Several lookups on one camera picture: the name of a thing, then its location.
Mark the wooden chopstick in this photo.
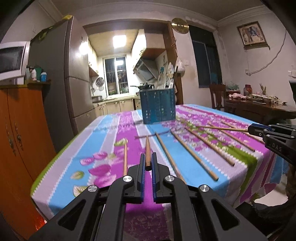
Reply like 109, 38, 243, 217
123, 138, 128, 176
208, 124, 255, 152
145, 136, 152, 171
198, 126, 248, 133
155, 133, 185, 182
185, 127, 235, 166
171, 131, 219, 181

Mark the kitchen window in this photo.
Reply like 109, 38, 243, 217
103, 56, 129, 96

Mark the dark wooden side table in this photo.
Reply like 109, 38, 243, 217
224, 98, 295, 125

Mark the floral striped tablecloth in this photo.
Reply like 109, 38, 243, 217
31, 104, 283, 240

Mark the wooden chair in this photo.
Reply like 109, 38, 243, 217
209, 84, 226, 110

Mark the blue plastic utensil basket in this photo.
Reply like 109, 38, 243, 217
140, 88, 176, 125

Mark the dark window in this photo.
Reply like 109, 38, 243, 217
189, 25, 222, 88

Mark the framed elephant picture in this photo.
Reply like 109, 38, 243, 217
237, 21, 270, 50

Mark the hanging white plastic bag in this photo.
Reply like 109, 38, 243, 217
175, 57, 185, 73

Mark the orange wooden cabinet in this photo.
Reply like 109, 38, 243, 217
1, 82, 56, 239

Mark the range hood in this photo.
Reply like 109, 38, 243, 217
133, 58, 159, 82

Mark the silver refrigerator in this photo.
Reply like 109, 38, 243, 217
28, 16, 96, 152

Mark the white microwave oven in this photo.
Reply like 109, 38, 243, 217
0, 41, 30, 85

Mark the gold round wall plate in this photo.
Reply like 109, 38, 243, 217
171, 18, 189, 34

